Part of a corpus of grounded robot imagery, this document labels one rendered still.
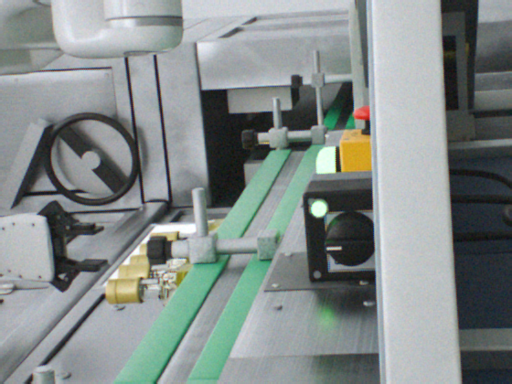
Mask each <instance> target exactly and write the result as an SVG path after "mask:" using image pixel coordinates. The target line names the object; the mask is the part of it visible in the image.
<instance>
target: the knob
mask: <svg viewBox="0 0 512 384"><path fill-rule="evenodd" d="M374 252H375V238H374V222H373V220H372V219H371V218H369V217H368V216H367V215H365V214H363V213H361V212H357V211H346V212H342V213H340V214H338V215H336V216H335V217H334V218H333V219H332V220H331V221H330V222H329V224H328V226H327V228H326V231H325V253H329V254H330V255H331V257H332V258H333V259H334V260H335V261H336V262H337V263H339V264H341V265H343V266H346V267H356V266H359V265H361V264H363V263H365V262H366V261H367V260H369V258H370V257H371V256H372V255H373V254H374Z"/></svg>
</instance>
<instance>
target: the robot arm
mask: <svg viewBox="0 0 512 384"><path fill-rule="evenodd" d="M183 35H184V15H183V10H182V1H181V0H0V76H12V75H26V74H30V73H33V72H35V71H38V70H39V69H42V68H44V67H45V66H47V65H48V64H50V63H51V62H53V61H54V60H56V59H58V58H59V57H61V56H62V55H64V54H65V53H66V54H68V55H71V56H72V57H76V58H81V59H118V58H128V57H139V56H149V55H155V54H164V53H166V52H168V51H170V50H172V49H174V48H176V47H177V46H178V45H179V44H180V43H181V41H182V39H183ZM103 230H104V226H97V225H96V223H95V222H80V221H79V220H78V219H75V218H73V217H72V216H71V215H70V213H68V212H67V211H65V210H64V209H63V207H62V206H61V205H60V204H59V203H58V201H57V200H53V201H51V202H48V203H47V205H46V206H45V207H43V208H42V209H41V210H40V211H39V212H38V213H26V214H16V215H11V216H6V217H1V218H0V277H2V276H4V275H6V276H10V277H14V278H17V279H22V280H29V281H35V282H45V283H50V284H51V285H52V286H54V287H55V288H56V289H57V290H59V291H60V292H61V293H65V292H66V291H67V290H68V289H69V288H70V286H71V285H72V281H73V280H74V279H75V278H76V276H77V275H79V274H80V273H81V272H99V271H100V270H101V268H102V267H104V266H106V265H108V261H107V260H93V259H86V260H84V261H76V260H72V259H70V258H68V252H67V244H66V236H65V232H66V231H69V232H71V233H72V234H73V235H95V234H97V233H99V232H101V231H103ZM63 273H66V275H65V276H64V280H62V279H61V278H60V277H58V274H63Z"/></svg>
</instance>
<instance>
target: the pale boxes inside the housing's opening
mask: <svg viewBox="0 0 512 384"><path fill-rule="evenodd" d="M272 98H280V101H281V111H290V110H292V109H293V108H294V106H295V105H296V103H297V102H299V100H300V95H299V89H293V88H292V86H283V87H269V88H254V89H238V90H227V100H228V109H229V113H245V112H273V108H272ZM308 148H310V146H306V147H289V148H284V150H286V149H292V151H293V152H297V151H307V149H308ZM271 150H272V149H257V150H254V152H253V153H252V154H251V156H250V157H249V159H248V160H247V161H246V163H245V164H244V172H245V182H246V187H247V185H248V184H249V183H250V181H251V180H252V179H253V177H254V176H255V174H256V173H257V171H258V170H259V168H260V167H261V165H262V163H263V162H264V160H252V159H254V158H257V157H260V156H263V155H266V154H268V153H269V152H270V151H271Z"/></svg>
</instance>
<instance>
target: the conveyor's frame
mask: <svg viewBox="0 0 512 384"><path fill-rule="evenodd" d="M342 135H343V133H331V134H330V135H329V137H328V138H327V140H326V142H325V146H324V148H327V147H336V146H339V144H340V140H341V138H342ZM324 148H323V149H324ZM302 202H303V195H302V196H301V198H300V200H299V202H298V205H297V207H296V209H295V211H294V213H293V216H292V218H291V220H290V223H289V225H288V227H287V229H286V231H285V233H284V234H285V235H284V237H283V240H282V243H281V245H280V247H279V249H277V251H276V253H275V255H274V258H273V260H272V264H271V266H270V268H269V270H268V272H267V274H266V276H265V278H264V280H263V283H262V285H261V288H260V290H259V292H258V294H256V296H255V298H254V300H253V303H252V305H251V308H250V310H249V312H248V314H247V316H246V319H245V322H244V324H243V326H242V328H241V330H240V333H239V335H238V337H237V339H236V342H235V344H234V346H233V348H232V349H231V353H230V355H229V358H228V360H227V363H226V364H225V365H224V367H223V369H222V370H221V373H220V376H219V379H218V382H217V384H380V366H379V315H377V289H376V287H366V288H344V289H323V290H302V291H280V292H264V288H265V286H266V284H267V282H268V280H269V278H270V276H271V273H272V270H273V268H274V265H275V263H276V262H277V260H278V256H279V254H280V252H288V251H290V252H295V251H307V250H306V239H305V227H304V207H302V208H301V204H302Z"/></svg>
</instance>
